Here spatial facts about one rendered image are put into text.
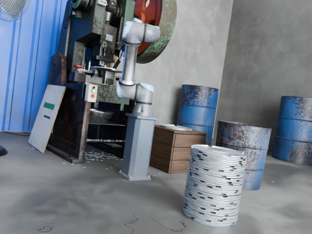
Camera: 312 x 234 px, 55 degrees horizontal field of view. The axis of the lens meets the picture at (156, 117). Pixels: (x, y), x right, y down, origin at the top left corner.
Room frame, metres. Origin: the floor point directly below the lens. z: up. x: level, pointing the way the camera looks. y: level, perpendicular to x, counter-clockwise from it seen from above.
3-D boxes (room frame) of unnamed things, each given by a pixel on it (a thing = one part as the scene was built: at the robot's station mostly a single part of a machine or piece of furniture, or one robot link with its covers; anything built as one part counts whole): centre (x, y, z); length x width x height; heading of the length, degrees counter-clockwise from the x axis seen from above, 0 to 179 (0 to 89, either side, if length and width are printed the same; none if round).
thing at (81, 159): (2.65, 0.85, 0.45); 0.92 x 0.12 x 0.90; 41
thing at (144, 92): (2.15, 0.11, 0.62); 0.13 x 0.12 x 0.14; 96
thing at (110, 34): (2.69, 0.53, 1.04); 0.17 x 0.15 x 0.30; 41
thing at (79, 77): (2.35, 0.64, 0.62); 0.10 x 0.06 x 0.20; 131
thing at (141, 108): (2.15, 0.10, 0.50); 0.15 x 0.15 x 0.10
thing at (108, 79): (2.59, 0.44, 0.72); 0.25 x 0.14 x 0.14; 41
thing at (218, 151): (1.57, -0.35, 0.35); 0.29 x 0.29 x 0.01
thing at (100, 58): (2.73, 0.56, 0.86); 0.20 x 0.16 x 0.05; 131
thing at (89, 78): (2.72, 0.56, 0.68); 0.45 x 0.30 x 0.06; 131
